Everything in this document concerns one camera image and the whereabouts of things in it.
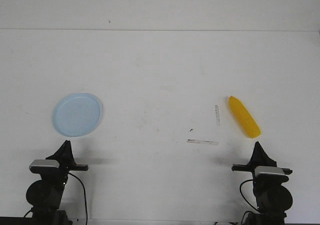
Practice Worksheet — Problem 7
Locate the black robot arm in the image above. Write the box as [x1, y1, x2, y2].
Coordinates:
[231, 141, 293, 225]
[25, 140, 89, 225]

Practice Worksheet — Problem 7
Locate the yellow toy corn cob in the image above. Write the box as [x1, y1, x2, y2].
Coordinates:
[228, 96, 262, 139]

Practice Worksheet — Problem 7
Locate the light blue round plate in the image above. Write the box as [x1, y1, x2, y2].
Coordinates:
[52, 92, 103, 138]

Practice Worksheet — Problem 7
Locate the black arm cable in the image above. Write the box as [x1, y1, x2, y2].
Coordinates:
[66, 172, 88, 225]
[239, 179, 260, 223]

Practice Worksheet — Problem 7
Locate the vertical clear tape strip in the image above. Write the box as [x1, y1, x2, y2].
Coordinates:
[215, 105, 220, 127]

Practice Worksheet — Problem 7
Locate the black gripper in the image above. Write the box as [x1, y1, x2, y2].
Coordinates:
[44, 140, 89, 183]
[231, 141, 293, 185]

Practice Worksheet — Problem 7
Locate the horizontal clear tape strip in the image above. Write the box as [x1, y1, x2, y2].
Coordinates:
[187, 139, 219, 146]

